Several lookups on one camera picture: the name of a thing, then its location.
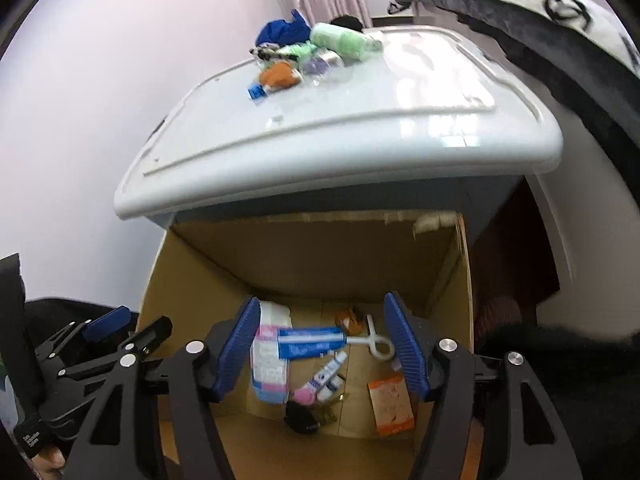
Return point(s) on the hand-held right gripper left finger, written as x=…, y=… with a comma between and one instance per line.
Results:
x=235, y=355

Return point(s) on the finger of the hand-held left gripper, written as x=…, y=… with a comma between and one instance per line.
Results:
x=107, y=322
x=150, y=335

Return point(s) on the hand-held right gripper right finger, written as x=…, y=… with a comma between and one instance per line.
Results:
x=407, y=350

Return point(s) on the pink and blue pouch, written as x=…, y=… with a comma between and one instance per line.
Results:
x=270, y=360

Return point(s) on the orange paper packet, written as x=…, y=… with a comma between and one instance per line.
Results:
x=392, y=405

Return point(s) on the orange cloth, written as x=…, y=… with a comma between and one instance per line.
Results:
x=350, y=321

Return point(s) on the blue foil packet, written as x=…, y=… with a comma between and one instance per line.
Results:
x=310, y=342

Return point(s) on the white tube with blue print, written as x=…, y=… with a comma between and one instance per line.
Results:
x=330, y=372

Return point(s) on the black cloth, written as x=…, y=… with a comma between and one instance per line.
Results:
x=300, y=417

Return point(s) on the cardboard box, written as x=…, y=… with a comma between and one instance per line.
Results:
x=300, y=260

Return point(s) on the person's left hand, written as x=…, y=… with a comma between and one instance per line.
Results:
x=49, y=464

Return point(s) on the blue toy brick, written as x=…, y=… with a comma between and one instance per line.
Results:
x=256, y=92

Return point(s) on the clear plastic cup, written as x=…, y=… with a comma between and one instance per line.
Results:
x=335, y=58

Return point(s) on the cow print cloth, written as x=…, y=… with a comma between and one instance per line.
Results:
x=262, y=52

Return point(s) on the mint green tube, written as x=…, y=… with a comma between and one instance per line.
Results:
x=295, y=51

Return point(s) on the green and white bottle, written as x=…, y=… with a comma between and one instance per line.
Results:
x=340, y=40

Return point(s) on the blue cloth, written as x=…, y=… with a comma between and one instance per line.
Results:
x=280, y=32

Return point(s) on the black sock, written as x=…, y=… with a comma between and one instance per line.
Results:
x=347, y=21

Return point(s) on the black and white printed blanket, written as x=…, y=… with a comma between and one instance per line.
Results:
x=525, y=25

